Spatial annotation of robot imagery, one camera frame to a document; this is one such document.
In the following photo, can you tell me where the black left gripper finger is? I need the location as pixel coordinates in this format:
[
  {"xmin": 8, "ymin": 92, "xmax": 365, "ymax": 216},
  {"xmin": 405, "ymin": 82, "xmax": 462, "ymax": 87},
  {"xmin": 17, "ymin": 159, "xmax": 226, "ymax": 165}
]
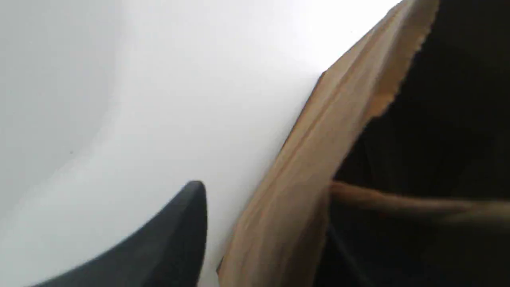
[{"xmin": 39, "ymin": 181, "xmax": 208, "ymax": 287}]

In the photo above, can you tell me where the brown paper bag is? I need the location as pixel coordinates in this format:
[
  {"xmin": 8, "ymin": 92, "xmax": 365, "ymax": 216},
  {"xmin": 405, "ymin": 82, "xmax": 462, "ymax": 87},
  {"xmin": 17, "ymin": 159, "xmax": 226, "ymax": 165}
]
[{"xmin": 218, "ymin": 0, "xmax": 510, "ymax": 287}]

